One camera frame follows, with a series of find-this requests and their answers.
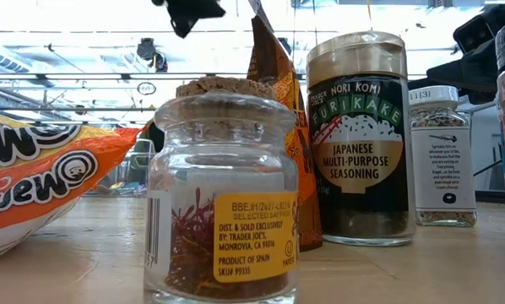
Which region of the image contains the black background device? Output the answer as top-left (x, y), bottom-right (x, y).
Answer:
top-left (135, 36), bottom-right (170, 73)

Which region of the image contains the furikake jar tan lid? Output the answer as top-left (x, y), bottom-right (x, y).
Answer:
top-left (306, 30), bottom-right (417, 248)

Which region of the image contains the white-lid seasoning jar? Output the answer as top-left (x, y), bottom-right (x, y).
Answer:
top-left (408, 85), bottom-right (478, 229)

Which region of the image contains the orange Maruchan ramen packet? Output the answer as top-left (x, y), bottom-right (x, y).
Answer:
top-left (0, 110), bottom-right (146, 263)

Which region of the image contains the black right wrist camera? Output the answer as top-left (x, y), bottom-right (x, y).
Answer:
top-left (452, 2), bottom-right (505, 55)

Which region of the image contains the cork-stoppered saffron glass jar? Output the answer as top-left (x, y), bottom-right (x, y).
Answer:
top-left (143, 75), bottom-right (301, 304)

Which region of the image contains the orange-brown spice pouch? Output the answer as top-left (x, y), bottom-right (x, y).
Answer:
top-left (246, 0), bottom-right (324, 253)

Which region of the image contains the clear plastic cutlery bin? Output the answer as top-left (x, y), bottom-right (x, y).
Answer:
top-left (90, 138), bottom-right (157, 198)

